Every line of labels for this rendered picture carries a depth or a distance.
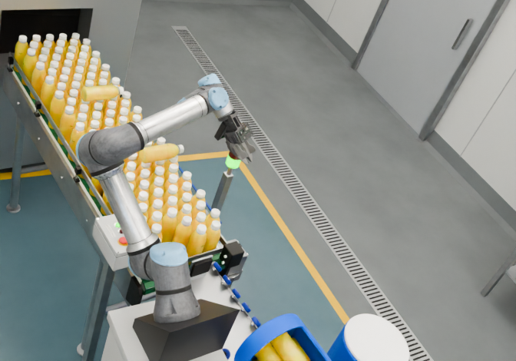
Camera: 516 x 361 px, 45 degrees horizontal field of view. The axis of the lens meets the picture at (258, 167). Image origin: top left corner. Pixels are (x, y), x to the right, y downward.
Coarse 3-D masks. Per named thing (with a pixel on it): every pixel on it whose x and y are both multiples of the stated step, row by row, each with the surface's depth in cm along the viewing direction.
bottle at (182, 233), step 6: (180, 222) 265; (180, 228) 264; (186, 228) 263; (174, 234) 267; (180, 234) 264; (186, 234) 264; (174, 240) 268; (180, 240) 266; (186, 240) 267; (186, 246) 270
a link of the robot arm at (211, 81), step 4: (208, 76) 227; (212, 76) 226; (216, 76) 227; (200, 80) 227; (204, 80) 225; (208, 80) 225; (212, 80) 226; (216, 80) 227; (200, 84) 227; (204, 84) 226; (208, 84) 226; (212, 84) 226; (216, 84) 226; (220, 84) 228; (204, 88) 225; (208, 88) 225
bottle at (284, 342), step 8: (280, 336) 221; (288, 336) 221; (272, 344) 222; (280, 344) 219; (288, 344) 219; (280, 352) 219; (288, 352) 217; (296, 352) 217; (288, 360) 216; (296, 360) 215; (304, 360) 216
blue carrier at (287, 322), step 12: (264, 324) 218; (276, 324) 218; (288, 324) 220; (300, 324) 224; (252, 336) 217; (264, 336) 216; (276, 336) 216; (300, 336) 235; (312, 336) 222; (240, 348) 219; (252, 348) 216; (312, 348) 231; (240, 360) 219; (252, 360) 233; (312, 360) 232; (324, 360) 226
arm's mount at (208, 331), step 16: (208, 304) 212; (144, 320) 203; (192, 320) 195; (208, 320) 194; (224, 320) 200; (144, 336) 202; (160, 336) 192; (176, 336) 190; (192, 336) 196; (208, 336) 202; (224, 336) 208; (160, 352) 194; (176, 352) 197; (192, 352) 203; (208, 352) 210
